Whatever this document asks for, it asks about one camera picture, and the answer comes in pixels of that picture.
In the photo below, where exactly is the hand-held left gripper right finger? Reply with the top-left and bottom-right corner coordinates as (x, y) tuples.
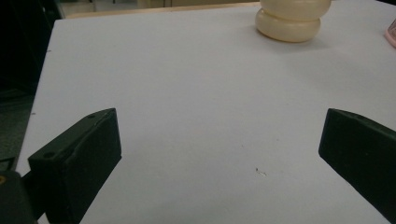
(318, 107), (396, 224)

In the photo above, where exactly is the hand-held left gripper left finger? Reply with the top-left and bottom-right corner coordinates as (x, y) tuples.
(27, 107), (122, 224)

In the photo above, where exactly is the pink plastic item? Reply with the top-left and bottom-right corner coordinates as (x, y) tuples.
(384, 18), (396, 49)

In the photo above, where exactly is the cream ribbed round holder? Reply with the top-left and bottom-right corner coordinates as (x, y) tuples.
(255, 0), (332, 44)

